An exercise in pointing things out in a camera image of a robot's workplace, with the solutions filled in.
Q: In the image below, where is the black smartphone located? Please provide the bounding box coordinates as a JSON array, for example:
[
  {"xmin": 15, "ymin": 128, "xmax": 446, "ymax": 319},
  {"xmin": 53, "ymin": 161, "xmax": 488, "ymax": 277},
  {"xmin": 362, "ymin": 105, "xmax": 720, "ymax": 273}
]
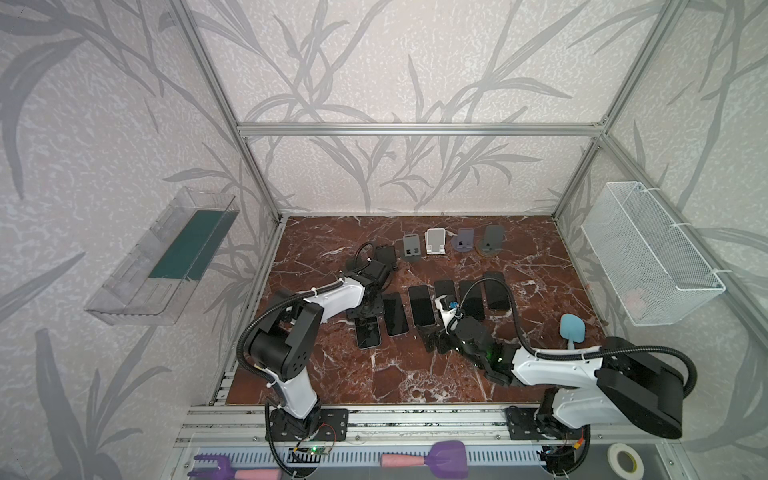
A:
[
  {"xmin": 382, "ymin": 292, "xmax": 409, "ymax": 337},
  {"xmin": 483, "ymin": 271, "xmax": 511, "ymax": 312},
  {"xmin": 355, "ymin": 317, "xmax": 381, "ymax": 350},
  {"xmin": 459, "ymin": 280, "xmax": 485, "ymax": 322}
]

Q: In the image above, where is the large smartphone silver edge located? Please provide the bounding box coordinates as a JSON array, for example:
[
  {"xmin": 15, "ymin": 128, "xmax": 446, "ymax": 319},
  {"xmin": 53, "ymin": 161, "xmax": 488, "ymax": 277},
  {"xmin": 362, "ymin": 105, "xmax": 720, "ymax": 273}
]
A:
[{"xmin": 408, "ymin": 285, "xmax": 435, "ymax": 327}]

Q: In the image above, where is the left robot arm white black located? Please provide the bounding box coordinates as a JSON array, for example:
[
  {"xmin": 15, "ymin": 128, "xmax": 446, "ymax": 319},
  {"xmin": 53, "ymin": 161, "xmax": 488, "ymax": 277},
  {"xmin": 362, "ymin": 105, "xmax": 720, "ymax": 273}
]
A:
[{"xmin": 236, "ymin": 269, "xmax": 391, "ymax": 422}]

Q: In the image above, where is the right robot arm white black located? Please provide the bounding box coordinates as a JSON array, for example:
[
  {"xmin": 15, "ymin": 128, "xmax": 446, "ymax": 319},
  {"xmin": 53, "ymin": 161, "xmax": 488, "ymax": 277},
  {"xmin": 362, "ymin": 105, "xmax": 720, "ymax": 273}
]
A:
[{"xmin": 441, "ymin": 309, "xmax": 686, "ymax": 439}]

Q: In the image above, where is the black folding phone stand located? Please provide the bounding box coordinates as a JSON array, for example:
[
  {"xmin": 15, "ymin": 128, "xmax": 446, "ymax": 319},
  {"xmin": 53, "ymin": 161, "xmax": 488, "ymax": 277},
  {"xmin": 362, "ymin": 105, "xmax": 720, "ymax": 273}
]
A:
[{"xmin": 374, "ymin": 245, "xmax": 398, "ymax": 271}]

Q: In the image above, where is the grey phone stand middle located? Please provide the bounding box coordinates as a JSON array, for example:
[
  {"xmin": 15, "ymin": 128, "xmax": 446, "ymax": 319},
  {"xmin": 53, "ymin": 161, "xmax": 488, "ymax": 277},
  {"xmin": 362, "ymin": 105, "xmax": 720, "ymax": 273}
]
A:
[{"xmin": 402, "ymin": 234, "xmax": 422, "ymax": 263}]

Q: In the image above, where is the white phone stand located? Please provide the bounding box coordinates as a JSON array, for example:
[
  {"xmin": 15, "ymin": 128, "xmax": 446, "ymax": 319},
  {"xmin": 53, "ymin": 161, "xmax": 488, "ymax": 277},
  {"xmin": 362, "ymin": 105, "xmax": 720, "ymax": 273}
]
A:
[{"xmin": 425, "ymin": 228, "xmax": 447, "ymax": 255}]

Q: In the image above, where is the grey round phone stand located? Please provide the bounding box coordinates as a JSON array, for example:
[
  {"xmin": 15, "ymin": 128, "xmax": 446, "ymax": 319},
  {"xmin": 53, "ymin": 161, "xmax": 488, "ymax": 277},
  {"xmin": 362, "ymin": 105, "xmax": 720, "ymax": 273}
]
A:
[{"xmin": 451, "ymin": 228, "xmax": 474, "ymax": 253}]

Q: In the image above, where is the grey front phone stand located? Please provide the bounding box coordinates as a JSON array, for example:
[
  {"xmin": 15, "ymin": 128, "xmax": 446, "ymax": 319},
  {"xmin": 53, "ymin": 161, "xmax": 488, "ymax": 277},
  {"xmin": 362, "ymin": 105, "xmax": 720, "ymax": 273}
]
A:
[{"xmin": 478, "ymin": 224, "xmax": 505, "ymax": 257}]

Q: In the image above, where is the purple pink toy spatula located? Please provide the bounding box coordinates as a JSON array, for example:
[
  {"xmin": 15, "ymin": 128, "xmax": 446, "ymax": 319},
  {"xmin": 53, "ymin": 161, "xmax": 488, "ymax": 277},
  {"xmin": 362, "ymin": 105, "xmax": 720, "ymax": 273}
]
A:
[{"xmin": 380, "ymin": 440, "xmax": 469, "ymax": 479}]

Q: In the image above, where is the white tape roll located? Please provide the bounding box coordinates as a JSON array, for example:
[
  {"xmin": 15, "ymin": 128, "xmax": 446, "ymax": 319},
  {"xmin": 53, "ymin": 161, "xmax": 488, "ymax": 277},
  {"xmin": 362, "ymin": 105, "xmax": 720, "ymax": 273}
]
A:
[{"xmin": 607, "ymin": 443, "xmax": 645, "ymax": 480}]

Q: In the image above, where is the purple pink toy fork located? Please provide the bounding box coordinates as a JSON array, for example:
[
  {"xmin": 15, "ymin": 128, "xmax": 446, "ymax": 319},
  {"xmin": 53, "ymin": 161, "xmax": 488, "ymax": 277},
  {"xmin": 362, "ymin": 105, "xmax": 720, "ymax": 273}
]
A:
[{"xmin": 187, "ymin": 454, "xmax": 282, "ymax": 480}]

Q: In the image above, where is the teal brush handle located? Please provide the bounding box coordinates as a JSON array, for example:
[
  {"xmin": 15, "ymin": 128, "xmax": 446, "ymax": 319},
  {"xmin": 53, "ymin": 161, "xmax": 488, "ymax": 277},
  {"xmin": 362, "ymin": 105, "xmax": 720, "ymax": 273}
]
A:
[{"xmin": 559, "ymin": 314, "xmax": 586, "ymax": 350}]

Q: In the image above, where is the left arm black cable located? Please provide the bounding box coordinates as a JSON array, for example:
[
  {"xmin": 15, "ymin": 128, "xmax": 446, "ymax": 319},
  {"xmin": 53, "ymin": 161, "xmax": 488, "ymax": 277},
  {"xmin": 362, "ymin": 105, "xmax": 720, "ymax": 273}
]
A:
[{"xmin": 235, "ymin": 241, "xmax": 376, "ymax": 385}]

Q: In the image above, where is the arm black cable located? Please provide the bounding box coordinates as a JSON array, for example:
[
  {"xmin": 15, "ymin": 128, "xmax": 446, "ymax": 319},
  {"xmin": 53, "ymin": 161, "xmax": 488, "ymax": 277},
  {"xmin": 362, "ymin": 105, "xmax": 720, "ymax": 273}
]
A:
[
  {"xmin": 457, "ymin": 277, "xmax": 699, "ymax": 398},
  {"xmin": 235, "ymin": 241, "xmax": 376, "ymax": 385}
]

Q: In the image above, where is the white wire mesh basket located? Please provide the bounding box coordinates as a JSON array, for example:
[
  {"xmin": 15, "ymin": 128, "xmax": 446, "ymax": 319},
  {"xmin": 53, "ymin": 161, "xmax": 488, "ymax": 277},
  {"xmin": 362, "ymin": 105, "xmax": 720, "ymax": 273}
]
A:
[{"xmin": 582, "ymin": 181, "xmax": 726, "ymax": 327}]

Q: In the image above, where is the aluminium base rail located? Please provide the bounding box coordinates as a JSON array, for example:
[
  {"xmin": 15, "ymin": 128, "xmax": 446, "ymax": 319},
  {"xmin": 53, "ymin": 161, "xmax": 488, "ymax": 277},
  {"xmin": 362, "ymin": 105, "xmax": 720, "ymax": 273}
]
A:
[{"xmin": 179, "ymin": 403, "xmax": 679, "ymax": 448}]

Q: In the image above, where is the clear plastic wall shelf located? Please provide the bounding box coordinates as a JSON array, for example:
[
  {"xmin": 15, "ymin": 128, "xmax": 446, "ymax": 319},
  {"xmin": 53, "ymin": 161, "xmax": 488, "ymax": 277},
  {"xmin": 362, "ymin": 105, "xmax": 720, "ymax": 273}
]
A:
[{"xmin": 84, "ymin": 187, "xmax": 240, "ymax": 326}]

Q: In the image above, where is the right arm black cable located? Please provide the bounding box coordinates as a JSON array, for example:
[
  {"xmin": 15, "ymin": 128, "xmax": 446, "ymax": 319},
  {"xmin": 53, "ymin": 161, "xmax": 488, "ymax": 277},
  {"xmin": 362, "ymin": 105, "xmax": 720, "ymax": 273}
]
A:
[{"xmin": 457, "ymin": 277, "xmax": 699, "ymax": 398}]

